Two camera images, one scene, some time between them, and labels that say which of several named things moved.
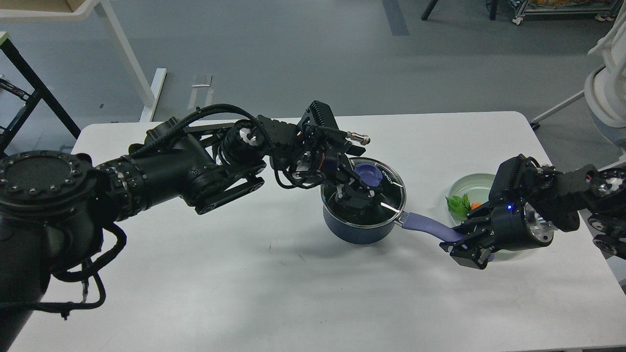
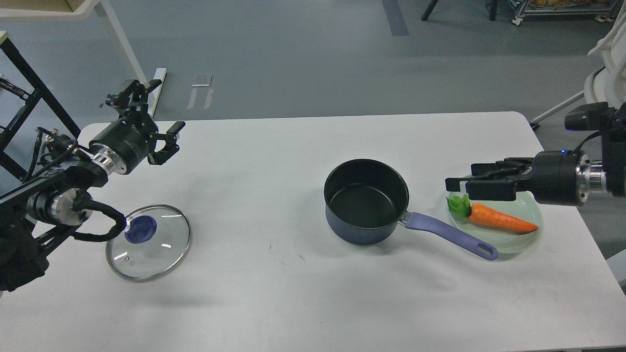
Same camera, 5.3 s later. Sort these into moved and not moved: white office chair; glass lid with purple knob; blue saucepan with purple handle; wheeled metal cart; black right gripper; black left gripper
Moved: glass lid with purple knob; black right gripper; black left gripper
Not moved: blue saucepan with purple handle; white office chair; wheeled metal cart
